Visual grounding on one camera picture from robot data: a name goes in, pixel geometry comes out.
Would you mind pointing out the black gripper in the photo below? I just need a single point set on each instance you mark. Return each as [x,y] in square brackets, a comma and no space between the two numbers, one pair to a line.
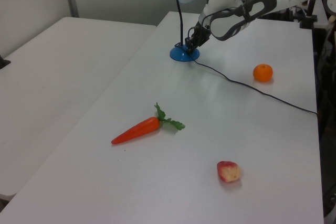
[200,36]

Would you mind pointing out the blue gooseneck desk lamp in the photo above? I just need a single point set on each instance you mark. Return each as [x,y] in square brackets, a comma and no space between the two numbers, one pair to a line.
[181,54]

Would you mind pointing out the orange mandarin fruit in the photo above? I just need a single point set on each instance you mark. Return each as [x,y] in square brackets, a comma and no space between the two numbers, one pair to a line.
[262,73]

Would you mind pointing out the orange toy carrot with leaves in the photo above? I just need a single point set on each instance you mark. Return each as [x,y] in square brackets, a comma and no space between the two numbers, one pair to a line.
[139,130]

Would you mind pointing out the red toy strawberry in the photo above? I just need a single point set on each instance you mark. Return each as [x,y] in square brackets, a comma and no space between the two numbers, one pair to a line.
[229,172]

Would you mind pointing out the black clamp on side table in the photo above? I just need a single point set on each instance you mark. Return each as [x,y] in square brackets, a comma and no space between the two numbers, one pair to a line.
[3,63]

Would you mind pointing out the black camera stand clamp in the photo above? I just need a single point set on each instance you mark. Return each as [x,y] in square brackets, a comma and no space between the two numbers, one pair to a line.
[308,20]

